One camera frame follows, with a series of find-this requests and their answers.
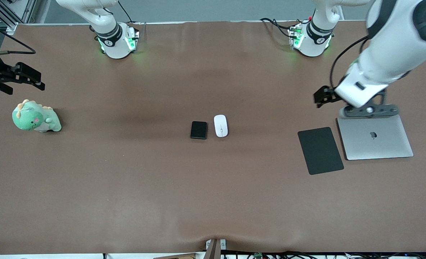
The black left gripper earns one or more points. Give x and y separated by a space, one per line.
329 93

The white computer mouse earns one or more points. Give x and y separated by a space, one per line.
221 126

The black phone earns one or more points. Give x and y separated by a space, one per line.
198 130

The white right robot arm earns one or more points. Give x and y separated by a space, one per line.
108 32

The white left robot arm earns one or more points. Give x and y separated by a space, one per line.
396 36

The black mouse pad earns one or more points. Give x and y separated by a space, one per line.
320 151

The green dinosaur plush toy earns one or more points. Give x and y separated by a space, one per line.
33 118

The silver laptop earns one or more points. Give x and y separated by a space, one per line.
376 138

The aluminium frame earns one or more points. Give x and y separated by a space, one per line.
4 14

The metal table edge bracket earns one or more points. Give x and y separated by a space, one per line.
215 248

